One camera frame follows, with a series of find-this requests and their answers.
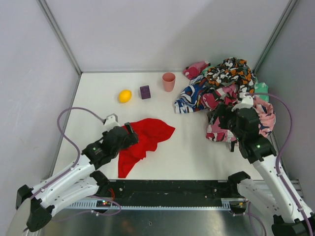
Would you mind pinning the purple cube block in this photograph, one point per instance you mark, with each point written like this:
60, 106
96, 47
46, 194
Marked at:
145, 92

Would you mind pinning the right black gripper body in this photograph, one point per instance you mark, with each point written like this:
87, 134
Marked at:
222, 117

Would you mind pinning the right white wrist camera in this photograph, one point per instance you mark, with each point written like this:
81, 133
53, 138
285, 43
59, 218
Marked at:
245, 101

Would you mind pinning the light pink camouflage cloth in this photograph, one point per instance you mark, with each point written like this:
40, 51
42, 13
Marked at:
229, 96

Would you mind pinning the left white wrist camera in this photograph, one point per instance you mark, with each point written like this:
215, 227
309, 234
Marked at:
110, 121

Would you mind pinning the red cloth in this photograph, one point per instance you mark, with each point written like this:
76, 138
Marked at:
150, 131

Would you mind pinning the left aluminium frame post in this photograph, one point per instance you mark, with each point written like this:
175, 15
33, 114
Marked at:
43, 5

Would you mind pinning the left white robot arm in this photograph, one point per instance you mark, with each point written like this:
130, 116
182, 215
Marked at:
80, 179

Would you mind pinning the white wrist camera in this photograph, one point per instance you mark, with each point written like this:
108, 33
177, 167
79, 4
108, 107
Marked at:
245, 101
110, 121

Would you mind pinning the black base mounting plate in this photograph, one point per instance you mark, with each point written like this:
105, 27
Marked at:
171, 193

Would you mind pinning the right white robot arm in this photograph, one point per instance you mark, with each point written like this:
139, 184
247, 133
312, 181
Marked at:
291, 215

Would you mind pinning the orange black camouflage cloth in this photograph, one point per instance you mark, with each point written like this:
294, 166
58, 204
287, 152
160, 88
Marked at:
232, 71

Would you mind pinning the right aluminium frame post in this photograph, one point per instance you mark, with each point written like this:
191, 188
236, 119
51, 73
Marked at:
276, 32

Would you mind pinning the mint green cloth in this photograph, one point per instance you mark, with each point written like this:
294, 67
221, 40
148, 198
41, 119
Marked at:
258, 87

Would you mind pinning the blue white patterned cloth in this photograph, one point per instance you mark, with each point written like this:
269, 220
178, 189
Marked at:
189, 100

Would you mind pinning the pink plastic cup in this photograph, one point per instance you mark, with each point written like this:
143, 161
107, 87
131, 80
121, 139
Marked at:
168, 80

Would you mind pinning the yellow lemon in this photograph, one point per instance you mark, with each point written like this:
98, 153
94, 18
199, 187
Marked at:
125, 96

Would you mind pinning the aluminium frame post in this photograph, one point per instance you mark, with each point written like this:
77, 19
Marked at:
43, 5
276, 32

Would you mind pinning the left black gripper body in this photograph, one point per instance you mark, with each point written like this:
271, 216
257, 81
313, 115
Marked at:
131, 133

